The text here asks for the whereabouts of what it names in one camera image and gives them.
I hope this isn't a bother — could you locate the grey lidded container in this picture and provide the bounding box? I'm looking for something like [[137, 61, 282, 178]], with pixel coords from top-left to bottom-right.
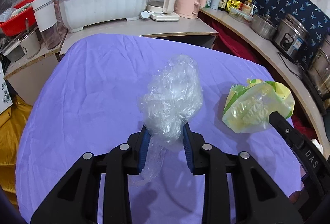
[[2, 42, 25, 63]]

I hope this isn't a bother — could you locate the black power cable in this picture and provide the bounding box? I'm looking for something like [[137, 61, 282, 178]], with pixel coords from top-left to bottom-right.
[[277, 52, 305, 79]]

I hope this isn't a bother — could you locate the yellow green snack packet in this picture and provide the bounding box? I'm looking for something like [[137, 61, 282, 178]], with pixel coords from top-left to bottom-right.
[[222, 78, 295, 134]]

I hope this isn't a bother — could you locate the large steel steamer pot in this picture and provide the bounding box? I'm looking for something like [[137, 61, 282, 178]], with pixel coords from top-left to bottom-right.
[[305, 36, 330, 99]]

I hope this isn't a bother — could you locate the amber bottle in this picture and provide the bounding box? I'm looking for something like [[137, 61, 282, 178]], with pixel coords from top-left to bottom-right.
[[242, 0, 254, 14]]

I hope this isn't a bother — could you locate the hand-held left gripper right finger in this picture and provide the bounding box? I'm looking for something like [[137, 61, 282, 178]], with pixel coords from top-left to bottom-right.
[[182, 123, 303, 224]]

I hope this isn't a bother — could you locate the steel rice cooker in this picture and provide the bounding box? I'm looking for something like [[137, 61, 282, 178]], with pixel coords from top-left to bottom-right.
[[273, 13, 310, 60]]

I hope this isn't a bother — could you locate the curved wooden counter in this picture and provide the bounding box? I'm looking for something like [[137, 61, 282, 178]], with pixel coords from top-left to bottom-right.
[[198, 6, 326, 160]]

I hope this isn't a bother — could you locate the large clear plastic bag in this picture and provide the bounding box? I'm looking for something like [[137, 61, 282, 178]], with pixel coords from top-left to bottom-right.
[[129, 54, 203, 188]]

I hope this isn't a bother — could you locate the printed cardboard box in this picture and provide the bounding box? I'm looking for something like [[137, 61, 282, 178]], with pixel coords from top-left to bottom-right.
[[0, 59, 12, 114]]

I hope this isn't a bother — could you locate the clear food container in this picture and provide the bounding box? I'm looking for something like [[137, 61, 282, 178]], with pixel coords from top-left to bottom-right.
[[228, 6, 254, 21]]

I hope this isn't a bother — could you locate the small steel pot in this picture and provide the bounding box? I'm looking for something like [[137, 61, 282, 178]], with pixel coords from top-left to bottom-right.
[[251, 14, 278, 39]]

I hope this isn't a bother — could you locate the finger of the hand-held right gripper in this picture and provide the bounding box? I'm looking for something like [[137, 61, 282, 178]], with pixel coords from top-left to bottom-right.
[[268, 111, 311, 155]]

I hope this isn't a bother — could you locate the yellow cloth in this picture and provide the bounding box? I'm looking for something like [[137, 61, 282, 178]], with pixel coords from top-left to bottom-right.
[[0, 95, 33, 209]]

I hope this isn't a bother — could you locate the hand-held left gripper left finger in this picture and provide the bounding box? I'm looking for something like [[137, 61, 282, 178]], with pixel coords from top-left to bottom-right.
[[30, 123, 150, 224]]

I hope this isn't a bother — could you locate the low wooden table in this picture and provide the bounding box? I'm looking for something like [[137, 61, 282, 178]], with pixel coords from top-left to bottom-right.
[[4, 16, 219, 106]]

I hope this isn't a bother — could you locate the purple tablecloth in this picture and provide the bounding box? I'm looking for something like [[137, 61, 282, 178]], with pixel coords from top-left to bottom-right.
[[15, 33, 302, 224]]

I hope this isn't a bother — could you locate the yellow seasoning packet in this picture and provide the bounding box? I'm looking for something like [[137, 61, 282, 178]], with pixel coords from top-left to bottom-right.
[[227, 0, 240, 12]]

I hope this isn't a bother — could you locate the white blender cup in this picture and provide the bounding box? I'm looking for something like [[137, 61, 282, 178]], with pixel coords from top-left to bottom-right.
[[31, 0, 62, 50]]

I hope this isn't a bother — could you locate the red plastic basin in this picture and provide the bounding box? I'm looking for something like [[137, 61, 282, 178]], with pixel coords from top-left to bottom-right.
[[0, 0, 52, 36]]

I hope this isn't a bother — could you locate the red cloth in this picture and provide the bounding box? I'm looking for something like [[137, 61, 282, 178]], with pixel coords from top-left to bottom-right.
[[204, 10, 315, 139]]

